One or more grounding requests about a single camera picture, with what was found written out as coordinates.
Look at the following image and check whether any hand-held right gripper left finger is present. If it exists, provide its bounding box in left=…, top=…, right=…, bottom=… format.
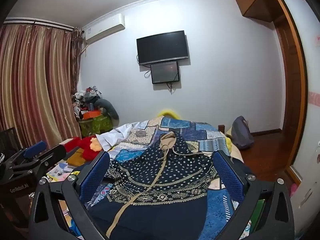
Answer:
left=29, top=151, right=111, bottom=240

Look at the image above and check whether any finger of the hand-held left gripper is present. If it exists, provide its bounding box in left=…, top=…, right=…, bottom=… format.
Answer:
left=37, top=144, right=67, bottom=168
left=11, top=141, right=47, bottom=162

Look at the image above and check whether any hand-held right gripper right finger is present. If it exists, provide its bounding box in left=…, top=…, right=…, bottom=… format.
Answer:
left=200, top=150, right=296, bottom=240

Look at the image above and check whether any navy patterned hooded garment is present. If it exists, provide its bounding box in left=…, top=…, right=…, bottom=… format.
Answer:
left=85, top=131, right=253, bottom=240

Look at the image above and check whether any pile of mixed clothes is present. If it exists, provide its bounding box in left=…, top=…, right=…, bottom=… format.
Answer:
left=72, top=86, right=104, bottom=120

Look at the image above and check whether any pile of magazines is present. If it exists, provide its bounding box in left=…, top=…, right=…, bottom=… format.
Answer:
left=46, top=160, right=77, bottom=183

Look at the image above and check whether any orange book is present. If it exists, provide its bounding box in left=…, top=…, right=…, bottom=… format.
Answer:
left=65, top=147, right=87, bottom=167

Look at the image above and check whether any red plush toy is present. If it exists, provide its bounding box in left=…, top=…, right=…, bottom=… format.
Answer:
left=76, top=134, right=104, bottom=161

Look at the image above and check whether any dark wooden furniture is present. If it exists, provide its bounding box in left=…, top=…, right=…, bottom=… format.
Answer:
left=0, top=127, right=16, bottom=157

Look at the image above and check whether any grey backpack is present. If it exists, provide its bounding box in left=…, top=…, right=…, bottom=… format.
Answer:
left=231, top=116, right=255, bottom=150

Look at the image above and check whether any white cloth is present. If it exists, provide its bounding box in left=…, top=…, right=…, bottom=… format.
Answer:
left=96, top=121, right=150, bottom=153

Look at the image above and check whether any green storage box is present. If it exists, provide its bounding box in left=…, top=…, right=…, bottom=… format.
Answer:
left=79, top=115, right=114, bottom=137

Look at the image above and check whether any orange box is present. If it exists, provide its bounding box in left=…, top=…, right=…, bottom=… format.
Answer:
left=82, top=109, right=103, bottom=120

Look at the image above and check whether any grey plush pillow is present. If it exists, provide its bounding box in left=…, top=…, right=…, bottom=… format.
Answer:
left=94, top=98, right=120, bottom=120

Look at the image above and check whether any striped red gold curtain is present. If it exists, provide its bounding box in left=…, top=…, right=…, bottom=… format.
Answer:
left=0, top=21, right=83, bottom=153

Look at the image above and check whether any blue patchwork blanket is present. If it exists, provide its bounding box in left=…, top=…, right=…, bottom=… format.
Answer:
left=60, top=115, right=253, bottom=240

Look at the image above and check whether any yellow hoop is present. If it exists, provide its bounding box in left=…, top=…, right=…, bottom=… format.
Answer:
left=156, top=108, right=181, bottom=118

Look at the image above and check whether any white wardrobe door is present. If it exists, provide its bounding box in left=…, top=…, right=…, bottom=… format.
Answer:
left=272, top=0, right=320, bottom=233

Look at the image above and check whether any white air conditioner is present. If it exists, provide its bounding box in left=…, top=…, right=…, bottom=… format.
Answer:
left=82, top=13, right=125, bottom=44

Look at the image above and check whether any wooden overhead cabinet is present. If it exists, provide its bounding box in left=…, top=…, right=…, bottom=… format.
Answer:
left=234, top=0, right=282, bottom=23

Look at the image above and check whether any wooden door frame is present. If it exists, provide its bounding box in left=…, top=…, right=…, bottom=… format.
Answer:
left=266, top=0, right=310, bottom=187

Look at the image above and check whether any small black wall monitor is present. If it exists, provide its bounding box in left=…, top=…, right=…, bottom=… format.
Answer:
left=150, top=61, right=180, bottom=85

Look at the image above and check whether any white curtain rail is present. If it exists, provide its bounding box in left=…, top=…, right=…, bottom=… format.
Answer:
left=4, top=17, right=75, bottom=30

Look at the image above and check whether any large black wall television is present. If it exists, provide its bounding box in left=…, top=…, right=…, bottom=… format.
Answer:
left=136, top=30, right=189, bottom=66

